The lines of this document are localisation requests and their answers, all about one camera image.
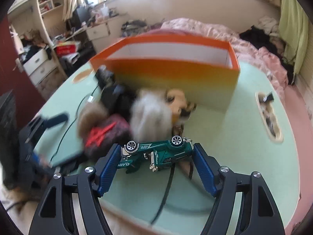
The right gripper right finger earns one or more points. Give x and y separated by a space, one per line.
208 170

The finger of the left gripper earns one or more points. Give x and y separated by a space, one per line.
38 160
56 120

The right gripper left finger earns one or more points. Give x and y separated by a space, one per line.
105 170

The green toy car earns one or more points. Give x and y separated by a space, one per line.
161 154

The brown fluffy pompom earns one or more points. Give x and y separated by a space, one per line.
92 114

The white drawer cabinet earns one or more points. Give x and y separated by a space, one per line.
45 73

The white fluffy plush toy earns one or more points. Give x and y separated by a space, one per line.
159 114

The black charger adapter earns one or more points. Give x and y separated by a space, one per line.
105 77

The red cardboard box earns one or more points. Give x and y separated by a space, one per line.
66 48

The orange cardboard box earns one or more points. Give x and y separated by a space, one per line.
205 69

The white drawer desk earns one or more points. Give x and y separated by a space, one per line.
105 34

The pink floral duvet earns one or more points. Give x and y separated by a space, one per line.
261 58

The clothes heap on bed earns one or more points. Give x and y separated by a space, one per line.
135 27

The pile of dark clothes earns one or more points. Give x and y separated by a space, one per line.
259 39

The green hanging garment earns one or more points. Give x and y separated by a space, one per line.
294 30

